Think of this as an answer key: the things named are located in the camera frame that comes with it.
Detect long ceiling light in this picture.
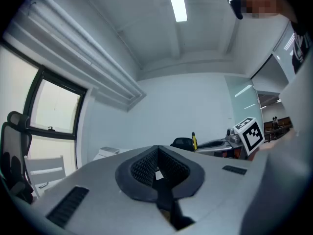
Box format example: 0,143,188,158
165,0,188,23

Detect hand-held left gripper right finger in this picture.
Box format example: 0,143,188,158
157,145,205,231

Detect black-framed window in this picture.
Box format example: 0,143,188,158
0,40,89,171

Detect wooden desks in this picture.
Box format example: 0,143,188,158
263,116,293,143

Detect frosted glass partition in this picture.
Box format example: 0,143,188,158
224,74,265,137

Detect person's black printed t-shirt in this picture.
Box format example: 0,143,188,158
290,18,313,74

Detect wide black mesh office chair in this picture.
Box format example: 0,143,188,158
170,137,194,152

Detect black head-mounted camera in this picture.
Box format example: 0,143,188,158
227,0,244,21

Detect white step stool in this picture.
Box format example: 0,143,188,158
23,155,67,198

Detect utility knife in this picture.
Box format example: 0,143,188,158
191,131,198,153

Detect black mesh office chair with headrest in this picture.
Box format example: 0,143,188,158
0,111,34,205

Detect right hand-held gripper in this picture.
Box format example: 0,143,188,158
195,117,265,160

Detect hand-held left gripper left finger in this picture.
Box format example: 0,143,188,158
115,145,159,203

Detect person's right forearm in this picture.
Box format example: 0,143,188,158
254,131,295,161

